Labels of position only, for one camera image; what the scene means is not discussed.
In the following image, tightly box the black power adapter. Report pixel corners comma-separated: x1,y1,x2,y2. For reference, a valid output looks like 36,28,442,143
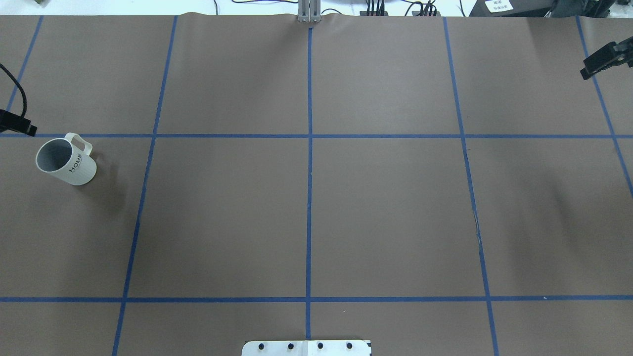
468,0,554,18

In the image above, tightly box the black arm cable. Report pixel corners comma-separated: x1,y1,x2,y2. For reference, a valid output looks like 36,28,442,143
0,63,28,119

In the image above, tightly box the white ribbed mug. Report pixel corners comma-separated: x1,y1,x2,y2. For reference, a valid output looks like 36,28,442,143
35,133,97,185

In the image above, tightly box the aluminium frame post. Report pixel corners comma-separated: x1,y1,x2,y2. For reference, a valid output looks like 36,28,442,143
297,0,321,23

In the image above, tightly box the brown gridded table mat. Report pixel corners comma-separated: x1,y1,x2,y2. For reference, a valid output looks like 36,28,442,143
1,13,632,356

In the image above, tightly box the white camera stand post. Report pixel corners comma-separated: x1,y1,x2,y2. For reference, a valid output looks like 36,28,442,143
241,340,372,356

